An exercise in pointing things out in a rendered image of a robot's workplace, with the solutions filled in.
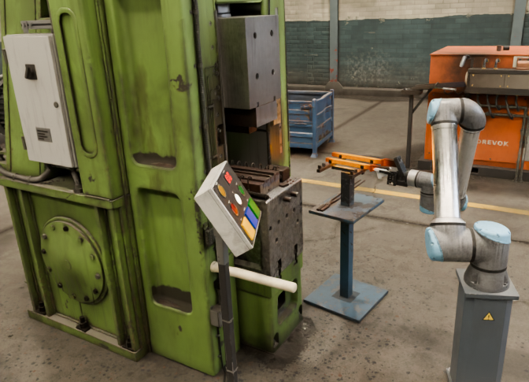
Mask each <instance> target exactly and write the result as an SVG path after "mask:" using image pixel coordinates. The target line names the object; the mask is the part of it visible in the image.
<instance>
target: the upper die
mask: <svg viewBox="0 0 529 382"><path fill-rule="evenodd" d="M224 116H225V124H227V125H236V126H244V127H253V128H257V127H260V126H262V125H263V124H267V123H268V122H270V121H273V120H275V119H277V105H276V100H274V101H272V102H269V103H266V104H264V105H262V106H257V107H256V108H253V109H232V108H224Z"/></svg>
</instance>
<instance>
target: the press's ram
mask: <svg viewBox="0 0 529 382"><path fill-rule="evenodd" d="M217 20H218V31H219V41H220V62H221V73H222V84H223V95H224V108H232V109H253V108H256V107H257V106H262V105H264V104H266V103H269V102H272V101H274V100H276V99H279V98H281V84H280V61H279V16H278V15H257V16H235V17H219V18H217Z"/></svg>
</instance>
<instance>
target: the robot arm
mask: <svg viewBox="0 0 529 382"><path fill-rule="evenodd" d="M427 123H428V124H430V125H431V134H432V158H433V173H430V172H421V171H417V170H413V169H412V170H410V171H407V170H406V168H405V165H404V163H403V161H402V159H401V156H400V155H398V156H396V157H394V158H393V159H394V163H395V165H396V166H397V168H395V167H390V168H389V170H386V169H380V168H374V169H373V170H375V171H376V172H377V176H378V178H379V179H382V177H385V176H387V175H388V177H387V184H389V185H393V186H397V185H398V186H403V187H408V186H410V187H418V188H420V211H421V212H422V213H425V214H434V215H435V218H434V220H433V221H432V222H431V223H430V227H428V228H426V230H425V244H426V250H427V255H428V257H429V258H430V259H431V260H432V261H440V262H444V261H447V262H470V264H469V265H468V267H467V268H466V270H465V272H464V282H465V283H466V284H467V285H468V286H469V287H471V288H473V289H476V290H477V291H482V292H486V293H500V292H503V291H507V290H508V289H509V285H510V279H509V275H508V272H507V264H508V259H509V248H510V243H511V232H510V231H509V230H508V229H507V228H506V227H505V226H503V225H502V224H499V223H496V222H493V221H477V222H475V224H474V228H466V222H464V221H463V220H462V219H461V211H464V210H466V208H467V205H468V196H467V195H466V191H467V187H468V181H469V177H470V174H471V170H472V164H473V160H474V157H475V151H476V147H477V143H478V140H479V133H480V131H482V130H483V129H484V128H485V125H486V116H485V113H484V112H483V110H482V108H481V107H480V106H479V105H478V104H477V103H476V102H474V101H472V100H471V99H469V98H435V99H432V100H431V102H430V104H429V106H428V111H427ZM457 124H459V126H460V128H461V133H460V137H459V141H457ZM392 182H393V184H391V183H392Z"/></svg>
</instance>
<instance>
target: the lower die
mask: <svg viewBox="0 0 529 382"><path fill-rule="evenodd" d="M230 166H231V167H234V168H240V169H250V170H256V171H262V172H273V173H274V176H272V177H271V175H267V174H261V173H255V172H245V171H239V170H234V169H233V171H234V172H235V174H236V175H237V177H238V178H239V180H240V176H241V175H244V177H245V179H243V176H242V177H241V183H242V185H243V186H244V187H245V189H246V190H248V184H247V179H248V177H249V176H252V181H251V179H250V178H249V189H250V191H252V192H256V193H262V194H267V193H269V191H271V190H273V189H274V188H276V187H278V186H279V171H275V170H269V169H258V168H252V167H246V166H241V165H230ZM268 189H269V191H268Z"/></svg>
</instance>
